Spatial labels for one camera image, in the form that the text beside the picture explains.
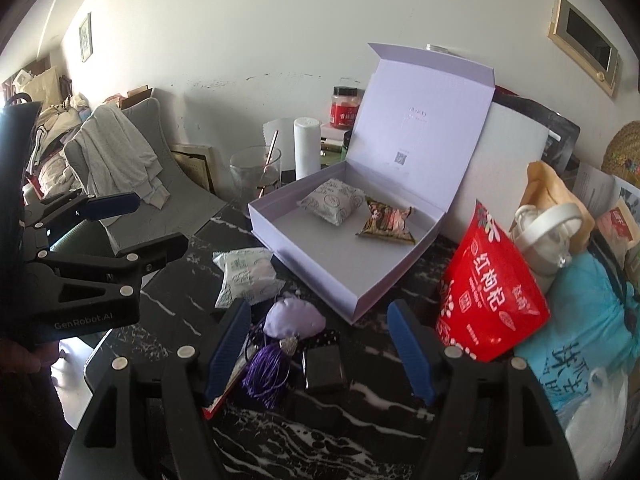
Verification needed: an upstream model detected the pile of clothes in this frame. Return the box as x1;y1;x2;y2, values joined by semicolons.
20;105;93;196

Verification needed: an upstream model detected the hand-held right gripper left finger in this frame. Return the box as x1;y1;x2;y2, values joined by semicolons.
65;300;252;480

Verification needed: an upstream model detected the white handled bottle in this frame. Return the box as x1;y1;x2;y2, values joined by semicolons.
510;203;583;291

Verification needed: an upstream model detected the purple tasselled sachet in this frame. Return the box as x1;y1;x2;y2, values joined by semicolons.
242;296;326;411

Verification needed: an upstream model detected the small black box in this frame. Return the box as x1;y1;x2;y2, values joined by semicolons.
304;347;347;393

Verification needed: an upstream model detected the white patterned packet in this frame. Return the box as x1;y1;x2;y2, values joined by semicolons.
212;248;286;309
297;178;365;226

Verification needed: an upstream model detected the red snack bag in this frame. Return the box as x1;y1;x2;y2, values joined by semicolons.
435;199;551;363

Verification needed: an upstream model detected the black polka-dot hair band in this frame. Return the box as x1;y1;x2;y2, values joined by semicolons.
300;329;342;353

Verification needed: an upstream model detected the black bag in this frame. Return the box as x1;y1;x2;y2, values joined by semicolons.
492;92;581;171

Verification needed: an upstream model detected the wooden wall cabinet frame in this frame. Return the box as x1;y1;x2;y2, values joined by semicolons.
547;0;621;98

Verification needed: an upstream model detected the kraft paper bag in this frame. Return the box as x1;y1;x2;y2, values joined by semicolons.
522;161;596;256

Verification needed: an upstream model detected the brown snack packet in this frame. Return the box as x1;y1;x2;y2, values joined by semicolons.
356;196;417;245

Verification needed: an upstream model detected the white plastic bag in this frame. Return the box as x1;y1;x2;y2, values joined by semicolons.
555;367;628;461

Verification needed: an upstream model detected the white paper roll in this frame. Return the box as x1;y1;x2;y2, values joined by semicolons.
293;117;321;181

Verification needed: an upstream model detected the white board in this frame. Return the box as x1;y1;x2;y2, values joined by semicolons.
440;100;548;246

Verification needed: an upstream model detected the red card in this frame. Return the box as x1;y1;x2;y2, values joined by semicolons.
202;360;251;421

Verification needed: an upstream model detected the open magazine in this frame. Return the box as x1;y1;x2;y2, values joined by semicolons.
572;162;640;221

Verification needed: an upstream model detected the clear glass cup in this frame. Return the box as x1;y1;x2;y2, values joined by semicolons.
230;146;282;204

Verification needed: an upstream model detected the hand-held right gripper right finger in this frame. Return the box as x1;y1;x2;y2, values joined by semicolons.
387;300;581;480

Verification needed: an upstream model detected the grey chair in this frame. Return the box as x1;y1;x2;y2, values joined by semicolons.
62;97;228;256

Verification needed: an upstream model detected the person's left hand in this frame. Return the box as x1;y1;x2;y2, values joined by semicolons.
0;337;57;376

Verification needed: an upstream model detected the red-label jar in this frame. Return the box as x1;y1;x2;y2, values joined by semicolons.
329;86;362;131

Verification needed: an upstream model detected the wooden spoon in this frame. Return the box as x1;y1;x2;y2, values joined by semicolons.
257;130;280;198

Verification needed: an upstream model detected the framed wall picture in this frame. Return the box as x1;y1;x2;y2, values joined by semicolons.
79;12;94;63

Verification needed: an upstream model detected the teal printed bag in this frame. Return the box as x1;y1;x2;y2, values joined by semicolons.
515;252;640;411

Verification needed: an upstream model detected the lavender gift box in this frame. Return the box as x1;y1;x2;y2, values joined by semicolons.
248;42;496;323

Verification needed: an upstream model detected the grey garment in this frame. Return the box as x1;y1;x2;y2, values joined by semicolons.
80;105;168;211

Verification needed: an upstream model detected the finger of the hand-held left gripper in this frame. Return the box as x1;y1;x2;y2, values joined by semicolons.
30;232;190;311
22;192;142;233

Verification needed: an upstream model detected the wooden picture frame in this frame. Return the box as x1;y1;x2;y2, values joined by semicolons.
171;142;217;193

